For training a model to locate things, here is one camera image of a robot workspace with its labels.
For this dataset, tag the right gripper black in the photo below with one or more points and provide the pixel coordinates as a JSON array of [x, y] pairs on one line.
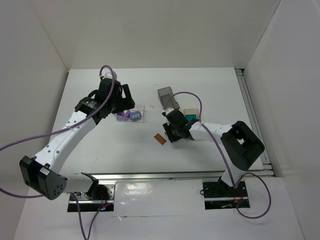
[[171, 133]]

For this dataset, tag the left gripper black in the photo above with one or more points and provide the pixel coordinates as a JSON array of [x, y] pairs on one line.
[[124, 100]]

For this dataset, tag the light purple curved lego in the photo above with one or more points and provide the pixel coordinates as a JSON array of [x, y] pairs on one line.
[[128, 114]]

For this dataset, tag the purple rounded printed lego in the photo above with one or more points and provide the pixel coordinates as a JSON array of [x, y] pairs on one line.
[[136, 115]]

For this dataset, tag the long teal lego brick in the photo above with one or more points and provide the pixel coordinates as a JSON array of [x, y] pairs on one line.
[[191, 117]]

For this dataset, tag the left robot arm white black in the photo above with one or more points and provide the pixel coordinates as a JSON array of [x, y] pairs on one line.
[[42, 171]]

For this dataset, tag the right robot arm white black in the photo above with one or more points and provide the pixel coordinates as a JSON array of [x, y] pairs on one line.
[[237, 143]]

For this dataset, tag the clear plastic container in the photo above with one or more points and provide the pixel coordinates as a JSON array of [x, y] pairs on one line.
[[138, 107]]

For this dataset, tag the amber plastic container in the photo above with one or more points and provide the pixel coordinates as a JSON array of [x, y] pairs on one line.
[[190, 111]]

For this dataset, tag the dark grey plastic container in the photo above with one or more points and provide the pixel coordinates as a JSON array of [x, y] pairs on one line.
[[166, 98]]

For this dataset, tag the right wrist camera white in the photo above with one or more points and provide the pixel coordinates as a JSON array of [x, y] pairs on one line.
[[166, 111]]

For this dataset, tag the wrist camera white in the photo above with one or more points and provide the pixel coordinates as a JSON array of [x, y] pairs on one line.
[[166, 111], [109, 75]]

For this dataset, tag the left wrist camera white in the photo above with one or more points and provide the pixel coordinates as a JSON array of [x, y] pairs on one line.
[[109, 75]]

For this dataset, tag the aluminium rail front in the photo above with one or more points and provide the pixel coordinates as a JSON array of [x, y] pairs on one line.
[[139, 176]]

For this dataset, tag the aluminium rail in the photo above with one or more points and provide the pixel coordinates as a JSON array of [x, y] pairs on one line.
[[139, 176], [265, 160]]

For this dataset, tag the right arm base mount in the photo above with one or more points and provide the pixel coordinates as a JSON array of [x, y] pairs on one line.
[[217, 196]]

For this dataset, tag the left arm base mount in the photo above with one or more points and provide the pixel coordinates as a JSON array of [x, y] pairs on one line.
[[101, 197]]

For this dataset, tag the aluminium rail right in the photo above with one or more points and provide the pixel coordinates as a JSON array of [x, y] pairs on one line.
[[265, 160]]

